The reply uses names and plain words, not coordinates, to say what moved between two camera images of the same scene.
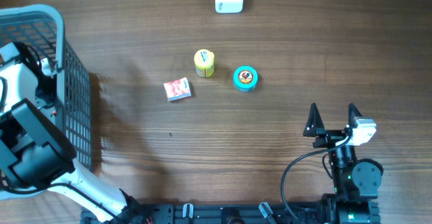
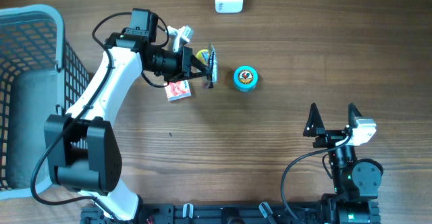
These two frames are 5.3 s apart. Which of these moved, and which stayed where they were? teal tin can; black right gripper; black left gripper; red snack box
Moved: black left gripper
Stayed: red snack box; teal tin can; black right gripper
